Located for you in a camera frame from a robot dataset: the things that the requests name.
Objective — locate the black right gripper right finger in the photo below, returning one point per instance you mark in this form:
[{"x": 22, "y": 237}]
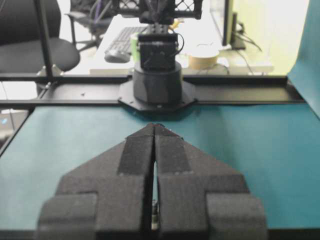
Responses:
[{"x": 202, "y": 198}]

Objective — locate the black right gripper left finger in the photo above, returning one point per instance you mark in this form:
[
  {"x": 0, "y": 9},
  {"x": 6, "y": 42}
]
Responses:
[{"x": 106, "y": 198}]

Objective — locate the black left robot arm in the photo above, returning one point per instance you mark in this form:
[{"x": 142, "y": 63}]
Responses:
[{"x": 157, "y": 76}]

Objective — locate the brown tape roll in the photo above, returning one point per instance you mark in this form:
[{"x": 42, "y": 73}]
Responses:
[{"x": 202, "y": 56}]

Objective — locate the green cup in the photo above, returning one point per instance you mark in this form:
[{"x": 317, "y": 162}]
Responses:
[{"x": 134, "y": 47}]

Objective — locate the black computer keyboard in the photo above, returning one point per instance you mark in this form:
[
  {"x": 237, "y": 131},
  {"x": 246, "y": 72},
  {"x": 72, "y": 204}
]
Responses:
[{"x": 119, "y": 51}]

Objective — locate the black monitor stand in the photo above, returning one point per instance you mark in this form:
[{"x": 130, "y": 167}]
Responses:
[{"x": 231, "y": 33}]

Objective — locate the teal backdrop sheet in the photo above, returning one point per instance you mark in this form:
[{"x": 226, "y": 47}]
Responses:
[{"x": 305, "y": 74}]

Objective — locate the black office chair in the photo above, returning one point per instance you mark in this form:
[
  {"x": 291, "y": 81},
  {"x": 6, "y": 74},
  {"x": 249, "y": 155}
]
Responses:
[
  {"x": 20, "y": 45},
  {"x": 95, "y": 15}
]

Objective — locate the black vertical frame post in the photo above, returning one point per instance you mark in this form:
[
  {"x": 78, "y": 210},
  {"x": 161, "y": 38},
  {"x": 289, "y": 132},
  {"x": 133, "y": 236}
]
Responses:
[{"x": 44, "y": 36}]

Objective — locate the black aluminium frame rail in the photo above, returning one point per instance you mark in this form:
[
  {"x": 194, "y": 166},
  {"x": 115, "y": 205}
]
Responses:
[{"x": 113, "y": 90}]

